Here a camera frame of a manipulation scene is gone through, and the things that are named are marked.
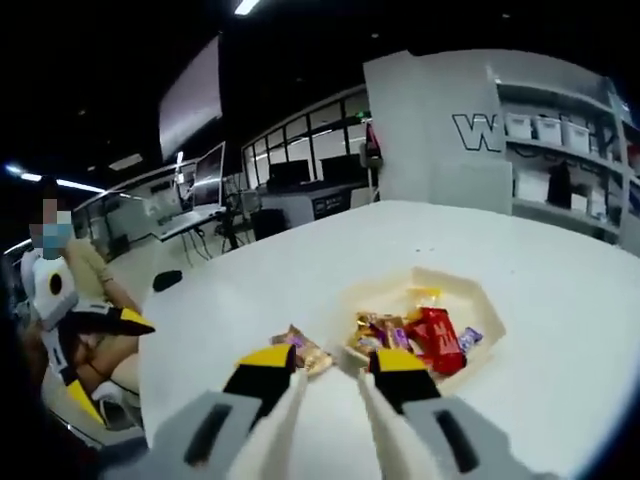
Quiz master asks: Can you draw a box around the grey metal shelving unit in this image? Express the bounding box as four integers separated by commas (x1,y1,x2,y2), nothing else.
607,74,640,241
487,64,629,246

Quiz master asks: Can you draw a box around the white lidded storage bin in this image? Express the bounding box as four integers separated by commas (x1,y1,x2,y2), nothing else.
562,121,591,150
504,113,534,139
532,115,564,142

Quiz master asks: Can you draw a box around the grey red hanging device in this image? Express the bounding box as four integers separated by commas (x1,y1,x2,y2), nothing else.
358,119,385,171

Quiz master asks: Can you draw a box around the computer monitor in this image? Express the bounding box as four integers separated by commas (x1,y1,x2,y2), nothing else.
192,141,227,209

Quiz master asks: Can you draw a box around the ceiling-hung display screen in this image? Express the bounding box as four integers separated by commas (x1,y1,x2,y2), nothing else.
158,34,224,161

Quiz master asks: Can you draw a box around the small purple food packet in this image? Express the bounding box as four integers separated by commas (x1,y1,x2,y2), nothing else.
458,325,486,352

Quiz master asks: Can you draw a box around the dark red brown food packet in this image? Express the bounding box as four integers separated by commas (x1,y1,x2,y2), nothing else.
367,317,419,351

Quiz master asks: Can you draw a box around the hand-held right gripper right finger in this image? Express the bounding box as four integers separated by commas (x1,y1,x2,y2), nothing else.
372,348,566,480

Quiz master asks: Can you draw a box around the small black object on table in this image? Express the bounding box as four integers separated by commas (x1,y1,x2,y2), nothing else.
152,269,182,293

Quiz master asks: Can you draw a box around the long bright red food packet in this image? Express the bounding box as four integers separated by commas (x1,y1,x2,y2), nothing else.
403,306,467,377

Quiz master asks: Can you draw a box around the dark grey cabinet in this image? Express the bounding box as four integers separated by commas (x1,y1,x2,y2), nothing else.
259,182,375,234

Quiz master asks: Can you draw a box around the beige hexagonal food container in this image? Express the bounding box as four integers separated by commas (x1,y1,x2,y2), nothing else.
342,264,507,389

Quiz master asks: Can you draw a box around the small gold candy food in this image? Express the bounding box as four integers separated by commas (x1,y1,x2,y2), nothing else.
354,310,389,346

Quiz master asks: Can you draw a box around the white office desk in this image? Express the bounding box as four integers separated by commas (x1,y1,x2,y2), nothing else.
147,202,261,246

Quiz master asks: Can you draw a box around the brown purple food packet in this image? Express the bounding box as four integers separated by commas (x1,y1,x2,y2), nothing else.
269,323,335,379

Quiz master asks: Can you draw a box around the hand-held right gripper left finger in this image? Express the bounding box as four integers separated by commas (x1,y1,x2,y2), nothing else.
97,343,300,480

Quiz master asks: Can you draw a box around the glass office partition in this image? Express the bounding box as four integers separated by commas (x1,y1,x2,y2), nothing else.
242,84,372,194

